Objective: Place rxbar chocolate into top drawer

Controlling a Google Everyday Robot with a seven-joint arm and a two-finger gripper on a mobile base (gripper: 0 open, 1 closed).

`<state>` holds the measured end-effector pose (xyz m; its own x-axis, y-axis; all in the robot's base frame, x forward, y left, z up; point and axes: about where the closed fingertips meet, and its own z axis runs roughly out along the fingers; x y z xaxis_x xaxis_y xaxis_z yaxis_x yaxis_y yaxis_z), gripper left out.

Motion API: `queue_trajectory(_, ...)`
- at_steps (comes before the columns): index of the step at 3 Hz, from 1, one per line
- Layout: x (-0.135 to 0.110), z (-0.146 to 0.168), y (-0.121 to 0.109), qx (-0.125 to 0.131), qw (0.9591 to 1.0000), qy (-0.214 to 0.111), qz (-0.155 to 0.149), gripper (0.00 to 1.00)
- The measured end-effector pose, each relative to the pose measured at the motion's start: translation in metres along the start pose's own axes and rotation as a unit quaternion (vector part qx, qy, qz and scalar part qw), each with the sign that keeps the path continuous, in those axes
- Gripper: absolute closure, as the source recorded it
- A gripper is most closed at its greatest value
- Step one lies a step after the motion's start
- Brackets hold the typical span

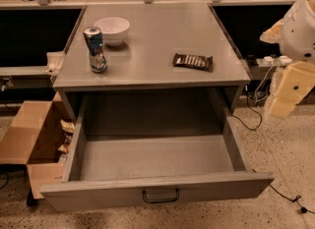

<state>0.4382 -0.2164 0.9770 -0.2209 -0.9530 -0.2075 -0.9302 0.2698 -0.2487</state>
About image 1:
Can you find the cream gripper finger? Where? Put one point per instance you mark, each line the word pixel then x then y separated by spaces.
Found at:
pixel 273 34
pixel 297 81

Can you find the snack wrappers in box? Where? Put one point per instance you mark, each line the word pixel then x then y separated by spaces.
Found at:
pixel 66 136

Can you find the dark chocolate rxbar wrapper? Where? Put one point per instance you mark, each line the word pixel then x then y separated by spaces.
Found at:
pixel 196 62

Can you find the open cardboard box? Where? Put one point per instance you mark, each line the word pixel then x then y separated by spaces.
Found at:
pixel 37 139

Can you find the white plug adapter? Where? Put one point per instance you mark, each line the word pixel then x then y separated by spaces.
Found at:
pixel 268 60

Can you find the blue silver drink can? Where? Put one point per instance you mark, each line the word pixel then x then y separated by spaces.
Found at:
pixel 93 39

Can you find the grey metal drawer cabinet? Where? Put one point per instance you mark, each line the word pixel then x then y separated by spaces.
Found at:
pixel 158 31

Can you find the white power strip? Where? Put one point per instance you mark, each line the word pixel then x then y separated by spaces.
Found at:
pixel 284 60

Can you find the white ceramic bowl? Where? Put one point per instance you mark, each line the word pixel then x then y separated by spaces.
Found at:
pixel 114 30

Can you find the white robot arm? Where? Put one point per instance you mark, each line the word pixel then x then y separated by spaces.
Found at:
pixel 295 35

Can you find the open grey top drawer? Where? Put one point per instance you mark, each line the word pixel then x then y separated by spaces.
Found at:
pixel 129 142

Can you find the black drawer handle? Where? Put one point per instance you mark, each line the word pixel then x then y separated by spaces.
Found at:
pixel 160 196

